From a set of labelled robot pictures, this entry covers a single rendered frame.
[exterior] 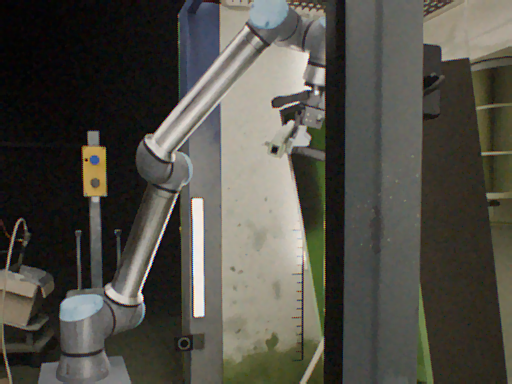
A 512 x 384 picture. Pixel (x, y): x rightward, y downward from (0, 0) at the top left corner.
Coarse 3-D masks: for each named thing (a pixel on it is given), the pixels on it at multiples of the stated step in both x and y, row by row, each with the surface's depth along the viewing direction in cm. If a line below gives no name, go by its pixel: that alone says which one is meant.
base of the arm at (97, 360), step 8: (64, 352) 153; (96, 352) 154; (104, 352) 161; (64, 360) 153; (72, 360) 151; (80, 360) 151; (88, 360) 152; (96, 360) 154; (104, 360) 157; (64, 368) 152; (72, 368) 151; (80, 368) 150; (88, 368) 151; (96, 368) 153; (104, 368) 156; (56, 376) 155; (64, 376) 151; (72, 376) 150; (80, 376) 150; (88, 376) 150; (96, 376) 152; (104, 376) 155
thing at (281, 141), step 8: (280, 128) 146; (288, 128) 147; (280, 136) 132; (288, 136) 139; (264, 144) 129; (272, 144) 126; (280, 144) 125; (288, 144) 132; (272, 152) 126; (280, 152) 126; (296, 152) 135; (304, 152) 134; (312, 152) 133; (320, 152) 133; (320, 160) 133
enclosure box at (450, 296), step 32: (448, 64) 138; (448, 96) 139; (448, 128) 140; (288, 160) 188; (448, 160) 140; (480, 160) 146; (320, 192) 195; (448, 192) 141; (480, 192) 146; (320, 224) 196; (448, 224) 142; (480, 224) 147; (320, 256) 197; (448, 256) 142; (480, 256) 148; (320, 288) 197; (448, 288) 143; (480, 288) 149; (320, 320) 198; (448, 320) 144; (480, 320) 149; (448, 352) 144; (480, 352) 150
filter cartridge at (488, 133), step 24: (480, 72) 232; (504, 72) 226; (480, 96) 233; (504, 96) 227; (480, 120) 234; (504, 120) 228; (480, 144) 234; (504, 144) 228; (504, 168) 230; (504, 192) 230
